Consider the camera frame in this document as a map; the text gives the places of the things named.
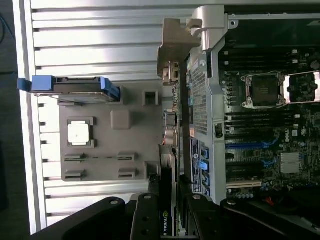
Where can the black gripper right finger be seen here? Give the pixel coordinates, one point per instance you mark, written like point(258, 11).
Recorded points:
point(205, 220)

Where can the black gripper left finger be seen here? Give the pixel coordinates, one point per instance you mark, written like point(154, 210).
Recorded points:
point(145, 220)

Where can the blue card retainer clip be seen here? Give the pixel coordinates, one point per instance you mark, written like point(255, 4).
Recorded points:
point(207, 192)
point(203, 167)
point(207, 181)
point(204, 153)

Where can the white expansion slot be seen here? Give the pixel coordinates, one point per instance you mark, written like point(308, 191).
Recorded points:
point(243, 185)

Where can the long black expansion slot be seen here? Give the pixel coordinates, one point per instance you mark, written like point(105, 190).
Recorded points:
point(243, 173)
point(243, 165)

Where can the grey parts rack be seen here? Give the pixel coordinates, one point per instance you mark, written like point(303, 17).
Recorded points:
point(140, 140)

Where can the blue expansion slot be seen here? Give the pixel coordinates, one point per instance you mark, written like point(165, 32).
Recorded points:
point(242, 146)

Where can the silver chipset heatsink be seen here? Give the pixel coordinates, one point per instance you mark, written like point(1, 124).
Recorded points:
point(290, 162)

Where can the dark labelled RAM stick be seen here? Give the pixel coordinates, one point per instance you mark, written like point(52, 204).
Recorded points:
point(260, 130)

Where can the silver CPU chip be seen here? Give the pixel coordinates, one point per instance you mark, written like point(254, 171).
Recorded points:
point(78, 133)

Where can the black RAM slot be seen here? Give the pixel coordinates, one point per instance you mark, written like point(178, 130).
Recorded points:
point(260, 53)
point(260, 63)
point(260, 120)
point(260, 125)
point(260, 115)
point(260, 58)
point(260, 68)

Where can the green motherboard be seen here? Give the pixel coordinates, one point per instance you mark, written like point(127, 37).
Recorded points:
point(307, 150)

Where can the black open PC case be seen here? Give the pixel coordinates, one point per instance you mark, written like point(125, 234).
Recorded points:
point(210, 82)

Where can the CPU socket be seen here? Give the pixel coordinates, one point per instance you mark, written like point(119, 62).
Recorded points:
point(265, 90)

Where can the metal socket cover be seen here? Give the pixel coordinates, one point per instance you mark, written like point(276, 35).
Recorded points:
point(287, 87)

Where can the hard disk with blue carrier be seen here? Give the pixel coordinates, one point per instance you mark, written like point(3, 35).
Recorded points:
point(42, 83)

